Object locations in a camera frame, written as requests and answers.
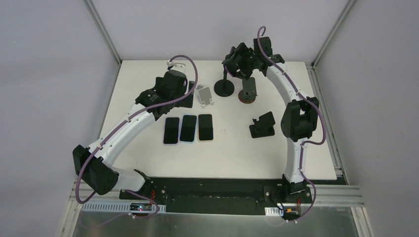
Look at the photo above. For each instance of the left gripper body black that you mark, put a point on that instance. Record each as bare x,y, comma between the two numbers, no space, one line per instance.
188,90

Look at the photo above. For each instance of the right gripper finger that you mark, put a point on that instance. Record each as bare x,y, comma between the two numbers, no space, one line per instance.
243,73
231,61

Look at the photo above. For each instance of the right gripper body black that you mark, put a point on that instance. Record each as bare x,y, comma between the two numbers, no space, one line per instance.
233,61

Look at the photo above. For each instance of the phone with purple case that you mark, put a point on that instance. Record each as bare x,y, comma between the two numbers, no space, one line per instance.
235,49

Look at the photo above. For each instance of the black pole phone stand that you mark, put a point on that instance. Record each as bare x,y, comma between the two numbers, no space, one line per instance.
224,87

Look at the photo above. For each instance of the phone with blue case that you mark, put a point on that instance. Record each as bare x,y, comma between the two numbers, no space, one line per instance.
188,129

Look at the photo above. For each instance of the phone with beige case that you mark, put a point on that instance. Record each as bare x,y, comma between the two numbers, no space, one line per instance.
205,128

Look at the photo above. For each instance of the phone with lavender case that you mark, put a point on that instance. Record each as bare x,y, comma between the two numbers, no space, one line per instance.
171,131

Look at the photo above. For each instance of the black wedge phone stand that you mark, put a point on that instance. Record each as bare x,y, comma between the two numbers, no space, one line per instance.
263,127

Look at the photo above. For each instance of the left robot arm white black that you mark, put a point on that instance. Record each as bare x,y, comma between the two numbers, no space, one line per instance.
94,163

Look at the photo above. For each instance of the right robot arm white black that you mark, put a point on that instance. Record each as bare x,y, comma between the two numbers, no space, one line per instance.
300,117

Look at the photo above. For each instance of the white grey phone stand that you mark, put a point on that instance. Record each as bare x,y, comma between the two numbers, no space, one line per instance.
204,95

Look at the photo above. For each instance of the brown round phone stand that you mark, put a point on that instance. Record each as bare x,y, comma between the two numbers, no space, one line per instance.
248,94

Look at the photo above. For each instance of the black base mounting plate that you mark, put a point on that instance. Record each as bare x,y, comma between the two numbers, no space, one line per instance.
222,196

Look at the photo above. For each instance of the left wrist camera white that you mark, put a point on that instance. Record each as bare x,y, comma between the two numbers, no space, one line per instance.
178,67

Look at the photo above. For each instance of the right aluminium frame post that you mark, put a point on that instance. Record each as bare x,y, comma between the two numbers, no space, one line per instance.
333,32

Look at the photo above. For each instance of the aluminium frame post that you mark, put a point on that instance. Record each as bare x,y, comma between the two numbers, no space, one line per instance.
102,30
333,32

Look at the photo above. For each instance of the left white cable duct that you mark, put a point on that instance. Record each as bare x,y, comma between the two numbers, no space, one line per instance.
122,207

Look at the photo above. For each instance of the white cable duct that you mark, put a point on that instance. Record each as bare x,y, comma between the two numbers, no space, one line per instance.
122,207
274,211

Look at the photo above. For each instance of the right white cable duct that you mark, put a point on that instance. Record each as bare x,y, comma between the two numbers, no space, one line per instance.
274,211

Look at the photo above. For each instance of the left aluminium frame post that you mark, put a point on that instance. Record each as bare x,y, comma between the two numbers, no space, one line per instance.
102,30

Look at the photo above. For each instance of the aluminium front rail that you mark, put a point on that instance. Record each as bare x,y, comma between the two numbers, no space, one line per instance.
326,195

